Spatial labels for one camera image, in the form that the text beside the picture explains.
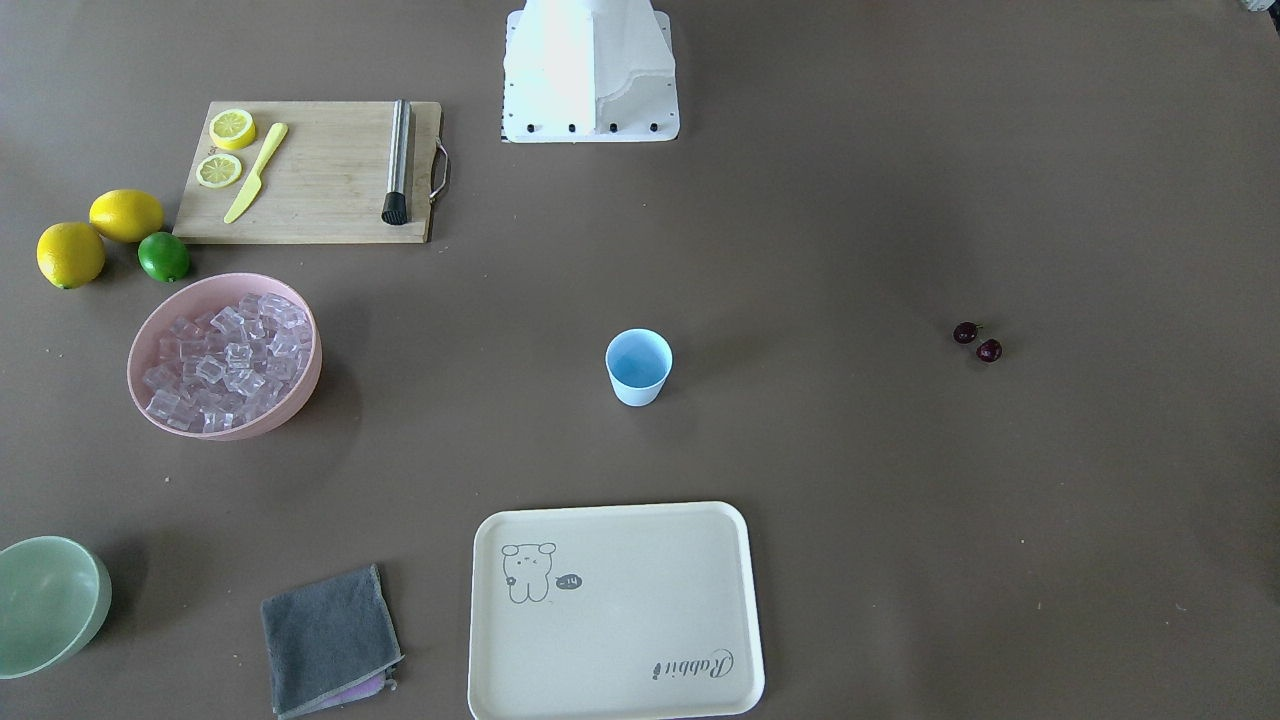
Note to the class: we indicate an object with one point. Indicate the clear ice cubes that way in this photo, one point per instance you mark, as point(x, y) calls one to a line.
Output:
point(231, 366)

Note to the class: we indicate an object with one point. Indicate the light blue cup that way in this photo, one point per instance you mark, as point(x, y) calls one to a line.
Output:
point(638, 362)

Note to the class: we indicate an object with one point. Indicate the cream rabbit tray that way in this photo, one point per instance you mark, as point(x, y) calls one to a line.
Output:
point(615, 612)

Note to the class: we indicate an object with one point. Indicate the steel muddler black tip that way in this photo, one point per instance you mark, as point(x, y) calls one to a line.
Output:
point(395, 206)

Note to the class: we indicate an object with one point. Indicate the wooden cutting board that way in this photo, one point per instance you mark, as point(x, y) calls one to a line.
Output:
point(327, 181)

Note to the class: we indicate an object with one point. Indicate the grey folded cloth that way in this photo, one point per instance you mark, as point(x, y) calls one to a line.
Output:
point(330, 643)

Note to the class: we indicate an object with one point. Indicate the yellow plastic knife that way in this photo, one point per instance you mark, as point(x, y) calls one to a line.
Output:
point(252, 185)

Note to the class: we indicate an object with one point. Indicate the pink bowl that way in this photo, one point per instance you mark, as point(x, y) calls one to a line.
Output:
point(195, 299)

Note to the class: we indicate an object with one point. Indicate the lemon slice lower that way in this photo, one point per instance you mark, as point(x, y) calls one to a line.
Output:
point(218, 171)

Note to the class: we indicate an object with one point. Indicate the lemon half upper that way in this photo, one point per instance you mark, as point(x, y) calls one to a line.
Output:
point(232, 129)

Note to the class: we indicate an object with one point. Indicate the green lime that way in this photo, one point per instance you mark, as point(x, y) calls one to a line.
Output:
point(163, 257)

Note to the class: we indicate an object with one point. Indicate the whole yellow lemon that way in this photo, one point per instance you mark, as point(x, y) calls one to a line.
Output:
point(127, 216)
point(70, 254)

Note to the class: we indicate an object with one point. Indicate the green bowl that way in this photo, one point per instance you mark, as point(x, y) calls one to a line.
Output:
point(55, 595)

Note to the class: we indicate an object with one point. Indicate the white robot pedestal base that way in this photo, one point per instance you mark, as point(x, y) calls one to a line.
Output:
point(589, 72)

